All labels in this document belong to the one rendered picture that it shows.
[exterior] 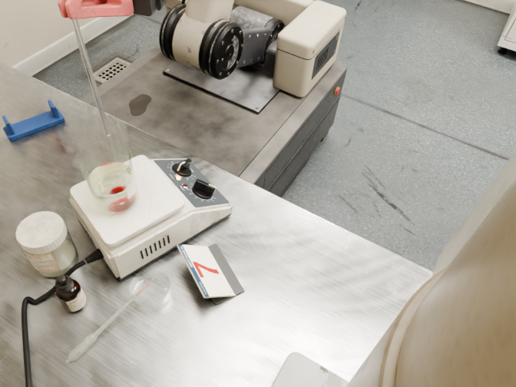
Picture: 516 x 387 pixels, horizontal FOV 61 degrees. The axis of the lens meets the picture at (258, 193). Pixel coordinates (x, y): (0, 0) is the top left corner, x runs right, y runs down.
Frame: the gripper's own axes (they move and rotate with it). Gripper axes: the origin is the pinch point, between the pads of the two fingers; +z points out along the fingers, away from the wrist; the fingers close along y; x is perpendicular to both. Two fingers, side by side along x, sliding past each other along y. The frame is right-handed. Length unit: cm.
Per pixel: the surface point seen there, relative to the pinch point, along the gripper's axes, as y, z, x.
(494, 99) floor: 93, -174, 113
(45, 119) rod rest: -26.3, -15.9, 33.6
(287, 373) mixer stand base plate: 27.5, 13.7, 34.9
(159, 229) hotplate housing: 6.0, 2.8, 28.8
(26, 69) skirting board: -124, -105, 103
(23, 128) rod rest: -28.4, -12.4, 33.5
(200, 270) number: 12.7, 5.0, 32.5
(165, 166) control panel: 1.5, -8.7, 29.3
